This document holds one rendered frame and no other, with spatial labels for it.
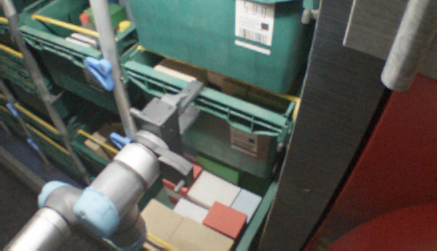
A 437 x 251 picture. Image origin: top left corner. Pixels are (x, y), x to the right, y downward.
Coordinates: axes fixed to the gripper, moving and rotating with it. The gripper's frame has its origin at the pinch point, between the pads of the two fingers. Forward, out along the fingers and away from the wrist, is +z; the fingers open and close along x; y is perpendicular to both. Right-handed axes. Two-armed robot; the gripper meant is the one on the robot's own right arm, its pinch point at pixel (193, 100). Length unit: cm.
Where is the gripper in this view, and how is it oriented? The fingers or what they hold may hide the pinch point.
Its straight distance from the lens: 63.7
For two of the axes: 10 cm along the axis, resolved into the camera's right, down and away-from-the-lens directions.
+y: -8.8, -3.5, 3.3
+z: 4.8, -6.3, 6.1
